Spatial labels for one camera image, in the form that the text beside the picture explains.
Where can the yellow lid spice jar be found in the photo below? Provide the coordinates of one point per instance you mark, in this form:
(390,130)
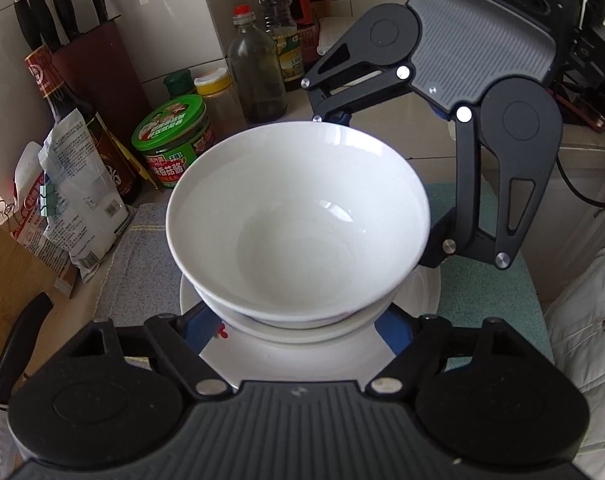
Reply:
(223,104)

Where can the dark knife block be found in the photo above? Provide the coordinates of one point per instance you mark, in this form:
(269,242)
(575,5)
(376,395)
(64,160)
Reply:
(95,63)

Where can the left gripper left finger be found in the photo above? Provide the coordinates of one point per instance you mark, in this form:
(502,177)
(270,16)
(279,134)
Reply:
(177,341)

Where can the white clipped food bag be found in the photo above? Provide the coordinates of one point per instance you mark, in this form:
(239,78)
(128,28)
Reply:
(89,213)

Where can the white seasoning box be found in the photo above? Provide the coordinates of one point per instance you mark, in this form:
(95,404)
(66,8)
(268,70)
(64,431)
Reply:
(330,31)

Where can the green lid sauce jar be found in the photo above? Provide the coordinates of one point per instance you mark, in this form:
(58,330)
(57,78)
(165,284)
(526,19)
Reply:
(173,136)

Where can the steel cleaver black handle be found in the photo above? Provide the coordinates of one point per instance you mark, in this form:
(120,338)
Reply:
(14,358)

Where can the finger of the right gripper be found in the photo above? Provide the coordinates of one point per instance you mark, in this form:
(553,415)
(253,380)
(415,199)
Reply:
(443,230)
(340,118)

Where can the grey teal checked towel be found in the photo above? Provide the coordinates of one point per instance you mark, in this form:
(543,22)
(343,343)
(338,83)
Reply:
(142,280)

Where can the white bowl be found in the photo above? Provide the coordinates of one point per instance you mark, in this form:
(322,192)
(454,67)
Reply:
(294,321)
(298,217)

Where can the stained floral white plate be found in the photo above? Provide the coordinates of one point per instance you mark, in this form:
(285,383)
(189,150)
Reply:
(360,356)

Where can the left pink floral bowl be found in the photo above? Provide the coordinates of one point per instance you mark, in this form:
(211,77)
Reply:
(311,335)

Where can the red white food bag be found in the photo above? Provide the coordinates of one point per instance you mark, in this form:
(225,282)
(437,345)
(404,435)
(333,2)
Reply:
(27,226)

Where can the clear glass oil bottle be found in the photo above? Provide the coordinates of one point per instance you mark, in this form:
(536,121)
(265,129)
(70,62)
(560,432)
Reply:
(255,69)

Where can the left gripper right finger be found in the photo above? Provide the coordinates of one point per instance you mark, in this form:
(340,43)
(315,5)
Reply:
(419,347)

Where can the wooden cutting board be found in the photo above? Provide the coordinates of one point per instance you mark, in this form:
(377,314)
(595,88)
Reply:
(22,277)

